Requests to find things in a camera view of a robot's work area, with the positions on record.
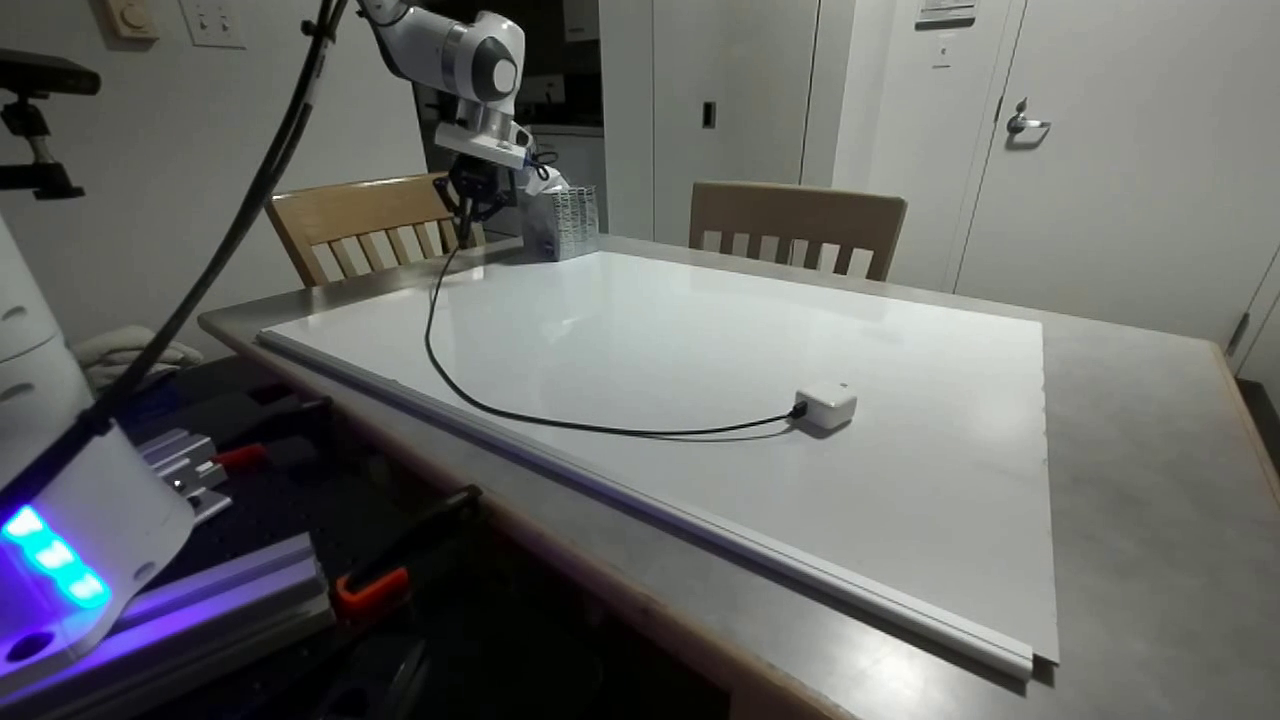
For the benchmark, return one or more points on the white tissue sheet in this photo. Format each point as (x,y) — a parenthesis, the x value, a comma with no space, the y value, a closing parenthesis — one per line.
(548,183)

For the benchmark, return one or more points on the white wall sign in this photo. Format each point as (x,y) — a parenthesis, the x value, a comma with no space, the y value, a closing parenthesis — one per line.
(947,15)

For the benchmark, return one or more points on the silver metal bracket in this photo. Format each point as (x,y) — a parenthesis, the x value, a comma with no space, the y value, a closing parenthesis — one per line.
(187,474)

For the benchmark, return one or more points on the white whiteboard with aluminium frame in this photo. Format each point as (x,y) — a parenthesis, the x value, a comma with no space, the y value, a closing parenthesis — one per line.
(865,534)

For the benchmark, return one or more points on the beige round wall thermostat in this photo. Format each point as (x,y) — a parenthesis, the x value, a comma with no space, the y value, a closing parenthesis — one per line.
(129,20)

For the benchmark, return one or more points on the white door with lever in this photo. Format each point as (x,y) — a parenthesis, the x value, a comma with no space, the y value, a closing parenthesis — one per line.
(1134,173)

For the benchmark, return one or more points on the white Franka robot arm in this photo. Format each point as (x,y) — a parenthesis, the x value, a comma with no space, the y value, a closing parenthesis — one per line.
(460,53)

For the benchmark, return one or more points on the blue-grey tissue box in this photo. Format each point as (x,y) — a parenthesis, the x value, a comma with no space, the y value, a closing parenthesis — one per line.
(565,227)

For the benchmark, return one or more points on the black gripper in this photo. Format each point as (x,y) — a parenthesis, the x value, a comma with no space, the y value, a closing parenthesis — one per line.
(477,185)

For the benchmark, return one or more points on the white cloth bundle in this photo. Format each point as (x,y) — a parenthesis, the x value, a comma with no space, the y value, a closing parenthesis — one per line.
(126,350)

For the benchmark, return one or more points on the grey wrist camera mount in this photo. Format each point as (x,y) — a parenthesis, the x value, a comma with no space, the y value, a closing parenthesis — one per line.
(483,147)

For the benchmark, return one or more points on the white charger adapter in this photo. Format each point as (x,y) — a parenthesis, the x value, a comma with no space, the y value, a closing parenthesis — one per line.
(825,407)

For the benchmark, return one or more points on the wooden slat-back chair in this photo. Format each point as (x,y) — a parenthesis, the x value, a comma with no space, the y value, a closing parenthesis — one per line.
(363,207)
(800,208)

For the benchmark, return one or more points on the black camera on mount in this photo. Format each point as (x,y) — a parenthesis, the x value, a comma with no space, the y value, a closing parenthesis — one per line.
(42,75)

